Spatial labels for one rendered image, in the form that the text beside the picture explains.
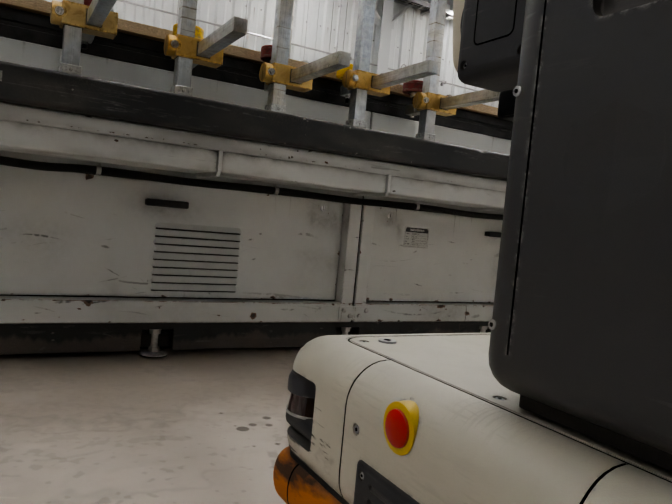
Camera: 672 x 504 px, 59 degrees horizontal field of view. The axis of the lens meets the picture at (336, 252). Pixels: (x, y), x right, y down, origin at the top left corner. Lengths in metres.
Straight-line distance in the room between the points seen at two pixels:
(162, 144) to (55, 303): 0.51
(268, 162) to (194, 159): 0.20
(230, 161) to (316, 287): 0.58
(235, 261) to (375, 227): 0.51
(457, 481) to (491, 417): 0.06
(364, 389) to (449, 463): 0.15
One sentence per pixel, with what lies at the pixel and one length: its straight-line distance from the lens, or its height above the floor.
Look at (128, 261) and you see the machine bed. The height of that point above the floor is 0.27.
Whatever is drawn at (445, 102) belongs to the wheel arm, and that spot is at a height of 0.82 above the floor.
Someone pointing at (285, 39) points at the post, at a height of 0.89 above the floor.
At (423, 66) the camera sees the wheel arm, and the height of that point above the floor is 0.84.
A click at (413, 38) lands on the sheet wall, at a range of 11.05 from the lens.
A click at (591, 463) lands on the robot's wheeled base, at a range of 0.49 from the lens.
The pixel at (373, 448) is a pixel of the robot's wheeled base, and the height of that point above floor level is 0.21.
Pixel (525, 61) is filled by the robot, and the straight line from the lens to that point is 0.56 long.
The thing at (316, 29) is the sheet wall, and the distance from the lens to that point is 10.03.
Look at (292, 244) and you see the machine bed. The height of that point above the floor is 0.35.
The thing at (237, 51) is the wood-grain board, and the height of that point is 0.89.
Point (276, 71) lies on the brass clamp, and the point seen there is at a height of 0.80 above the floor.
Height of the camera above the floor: 0.43
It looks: 3 degrees down
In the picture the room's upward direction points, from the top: 5 degrees clockwise
